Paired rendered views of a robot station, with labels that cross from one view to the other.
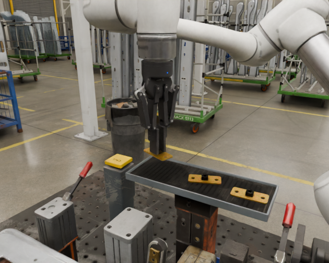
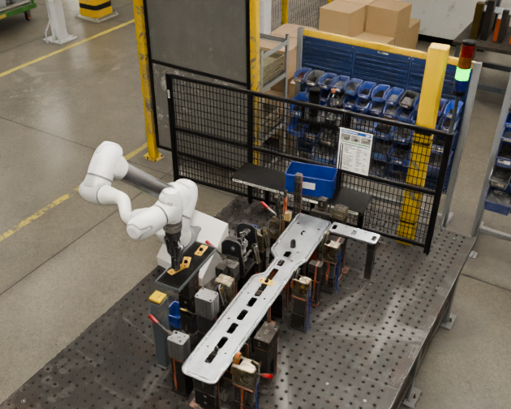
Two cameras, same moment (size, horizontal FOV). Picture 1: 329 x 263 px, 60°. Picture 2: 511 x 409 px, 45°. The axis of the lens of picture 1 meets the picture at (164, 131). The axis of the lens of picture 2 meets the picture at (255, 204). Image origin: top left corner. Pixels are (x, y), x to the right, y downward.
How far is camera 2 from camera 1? 2.89 m
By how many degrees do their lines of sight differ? 81
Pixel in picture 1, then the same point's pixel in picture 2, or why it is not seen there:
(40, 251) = (201, 346)
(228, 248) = (221, 267)
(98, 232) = (116, 388)
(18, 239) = (191, 359)
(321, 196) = not seen: hidden behind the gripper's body
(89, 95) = not seen: outside the picture
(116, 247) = (215, 303)
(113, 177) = (165, 304)
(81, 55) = not seen: outside the picture
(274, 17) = (109, 168)
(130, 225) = (209, 293)
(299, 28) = (123, 167)
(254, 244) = (143, 296)
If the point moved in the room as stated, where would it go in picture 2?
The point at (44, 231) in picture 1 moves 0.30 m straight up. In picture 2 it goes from (186, 348) to (183, 299)
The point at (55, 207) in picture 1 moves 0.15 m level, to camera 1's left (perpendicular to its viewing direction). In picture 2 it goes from (179, 336) to (178, 361)
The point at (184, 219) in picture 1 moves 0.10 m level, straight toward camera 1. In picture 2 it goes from (191, 285) to (211, 286)
